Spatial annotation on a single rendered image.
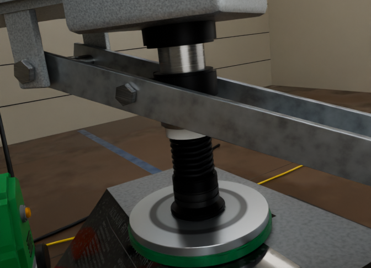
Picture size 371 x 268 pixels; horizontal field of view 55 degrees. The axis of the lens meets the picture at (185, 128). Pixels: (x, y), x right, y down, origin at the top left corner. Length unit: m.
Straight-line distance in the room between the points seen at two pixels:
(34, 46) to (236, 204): 0.37
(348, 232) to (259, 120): 0.22
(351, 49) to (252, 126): 5.65
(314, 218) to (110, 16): 0.40
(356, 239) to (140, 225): 0.30
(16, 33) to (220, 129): 0.31
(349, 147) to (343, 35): 5.72
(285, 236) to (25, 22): 0.46
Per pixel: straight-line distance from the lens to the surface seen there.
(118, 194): 0.72
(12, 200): 1.77
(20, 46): 0.56
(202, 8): 0.37
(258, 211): 0.55
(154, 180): 0.76
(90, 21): 0.44
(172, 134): 0.50
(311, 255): 0.51
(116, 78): 0.49
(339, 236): 0.55
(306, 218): 0.58
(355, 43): 6.02
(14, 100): 5.04
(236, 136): 0.43
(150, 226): 0.53
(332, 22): 6.22
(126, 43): 5.43
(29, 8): 0.53
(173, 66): 0.48
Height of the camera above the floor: 1.11
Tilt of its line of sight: 15 degrees down
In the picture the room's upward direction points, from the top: 6 degrees counter-clockwise
